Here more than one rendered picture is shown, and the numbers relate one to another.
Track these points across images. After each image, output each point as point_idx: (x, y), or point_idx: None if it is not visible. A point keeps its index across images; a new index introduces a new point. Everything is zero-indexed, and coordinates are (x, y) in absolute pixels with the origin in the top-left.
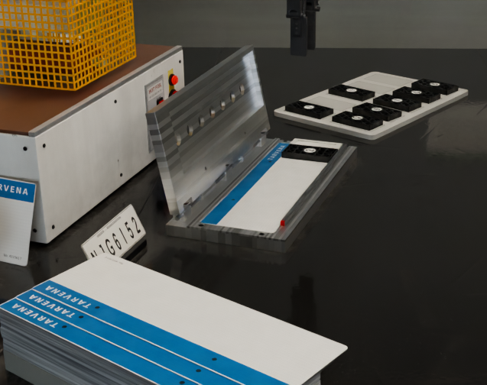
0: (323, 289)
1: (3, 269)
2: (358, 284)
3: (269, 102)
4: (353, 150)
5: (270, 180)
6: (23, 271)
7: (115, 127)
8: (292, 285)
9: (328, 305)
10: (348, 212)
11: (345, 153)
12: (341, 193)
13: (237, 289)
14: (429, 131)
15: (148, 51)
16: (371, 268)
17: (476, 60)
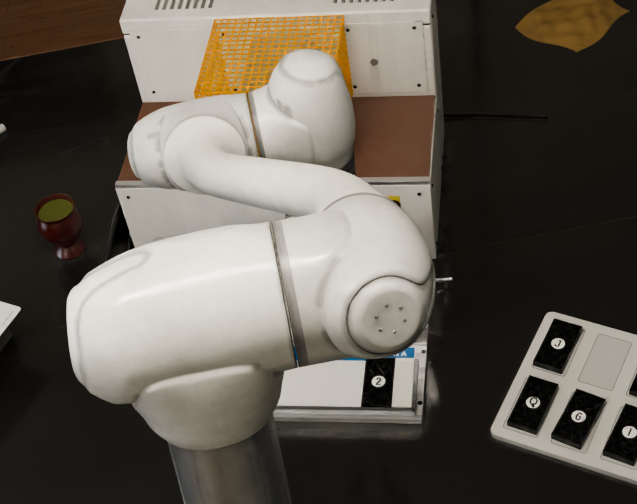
0: (85, 471)
1: (99, 252)
2: (98, 495)
3: (597, 298)
4: (408, 422)
5: (296, 369)
6: (97, 265)
7: (261, 214)
8: (92, 447)
9: (58, 481)
10: None
11: (393, 416)
12: (307, 439)
13: (81, 410)
14: (546, 492)
15: (399, 162)
16: (131, 499)
17: None
